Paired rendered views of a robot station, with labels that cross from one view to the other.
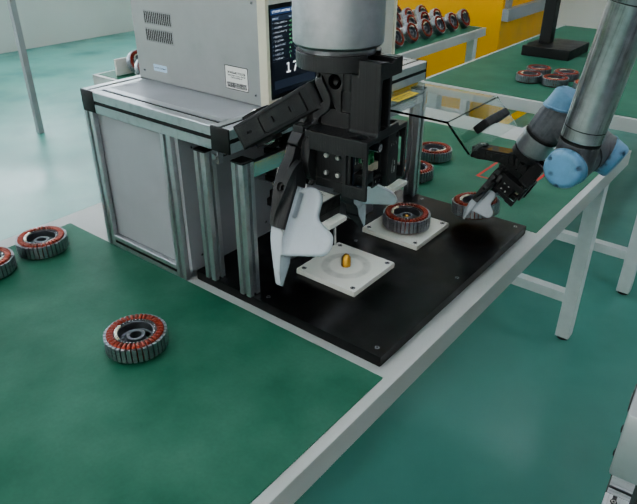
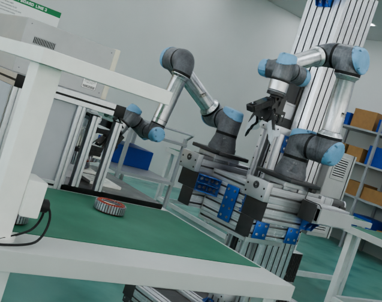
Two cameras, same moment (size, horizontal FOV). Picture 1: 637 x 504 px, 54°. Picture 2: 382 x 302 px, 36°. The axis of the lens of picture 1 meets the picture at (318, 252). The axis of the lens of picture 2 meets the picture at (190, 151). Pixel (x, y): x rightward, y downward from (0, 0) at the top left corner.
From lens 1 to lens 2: 2.30 m
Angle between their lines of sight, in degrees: 75
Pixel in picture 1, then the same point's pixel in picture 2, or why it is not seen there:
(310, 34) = (284, 89)
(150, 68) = (24, 67)
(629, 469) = (266, 198)
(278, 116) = (265, 105)
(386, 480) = not seen: outside the picture
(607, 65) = (175, 98)
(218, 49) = not seen: hidden behind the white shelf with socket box
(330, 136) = (279, 110)
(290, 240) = (274, 133)
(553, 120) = (134, 117)
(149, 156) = (57, 117)
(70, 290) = not seen: hidden behind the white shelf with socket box
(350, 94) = (279, 102)
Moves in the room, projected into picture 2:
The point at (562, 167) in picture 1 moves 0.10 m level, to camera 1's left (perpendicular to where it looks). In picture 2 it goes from (159, 133) to (153, 132)
